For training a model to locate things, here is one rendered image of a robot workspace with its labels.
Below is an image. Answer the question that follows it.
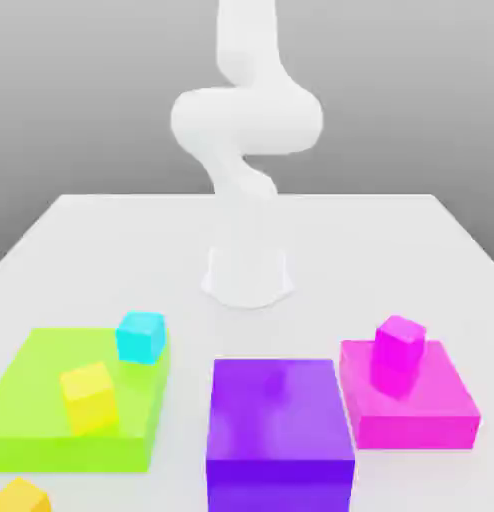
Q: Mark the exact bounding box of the small cyan cube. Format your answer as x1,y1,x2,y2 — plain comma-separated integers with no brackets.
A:
115,310,167,366

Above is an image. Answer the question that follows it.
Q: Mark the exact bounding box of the small magenta cube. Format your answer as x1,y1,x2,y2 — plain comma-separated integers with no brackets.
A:
370,314,427,401

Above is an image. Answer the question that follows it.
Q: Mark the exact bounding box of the small yellow cube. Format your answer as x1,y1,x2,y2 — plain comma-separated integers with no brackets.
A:
59,361,120,436

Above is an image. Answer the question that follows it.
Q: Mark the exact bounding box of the small orange cube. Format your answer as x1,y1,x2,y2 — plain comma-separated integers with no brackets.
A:
0,476,53,512

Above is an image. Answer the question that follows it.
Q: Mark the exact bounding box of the large purple box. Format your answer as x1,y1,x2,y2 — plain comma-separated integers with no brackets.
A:
205,358,357,512

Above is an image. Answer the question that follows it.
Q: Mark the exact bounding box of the large pink box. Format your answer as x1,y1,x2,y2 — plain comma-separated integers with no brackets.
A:
338,339,482,451

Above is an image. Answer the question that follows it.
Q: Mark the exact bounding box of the large green box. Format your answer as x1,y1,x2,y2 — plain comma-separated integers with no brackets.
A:
0,327,171,474

